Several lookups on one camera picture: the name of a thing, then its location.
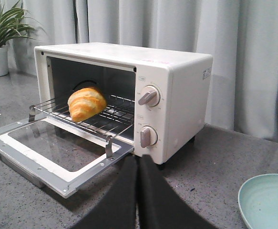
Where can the white Toshiba toaster oven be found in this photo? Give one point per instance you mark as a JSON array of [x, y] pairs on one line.
[[182, 79]]

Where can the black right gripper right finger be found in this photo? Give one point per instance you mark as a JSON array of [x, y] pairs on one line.
[[159, 206]]

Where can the green potted plant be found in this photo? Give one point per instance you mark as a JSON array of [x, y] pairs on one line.
[[13, 23]]

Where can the metal wire oven rack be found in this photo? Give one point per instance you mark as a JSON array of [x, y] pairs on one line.
[[114, 124]]

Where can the oven glass door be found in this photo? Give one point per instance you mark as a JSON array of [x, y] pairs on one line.
[[50, 153]]

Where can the lower oven knob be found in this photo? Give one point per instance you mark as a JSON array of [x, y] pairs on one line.
[[148, 136]]

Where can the striped croissant bread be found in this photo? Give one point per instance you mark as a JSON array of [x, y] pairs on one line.
[[86, 103]]

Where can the light green plate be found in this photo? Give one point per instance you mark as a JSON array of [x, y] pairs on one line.
[[258, 202]]

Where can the upper oven knob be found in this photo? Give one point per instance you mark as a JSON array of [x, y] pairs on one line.
[[150, 96]]

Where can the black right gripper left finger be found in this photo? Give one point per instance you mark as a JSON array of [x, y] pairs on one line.
[[117, 209]]

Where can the grey curtain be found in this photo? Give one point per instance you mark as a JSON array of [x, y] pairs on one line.
[[241, 35]]

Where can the oven knob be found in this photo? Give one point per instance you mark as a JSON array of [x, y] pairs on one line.
[[150, 96], [148, 136]]

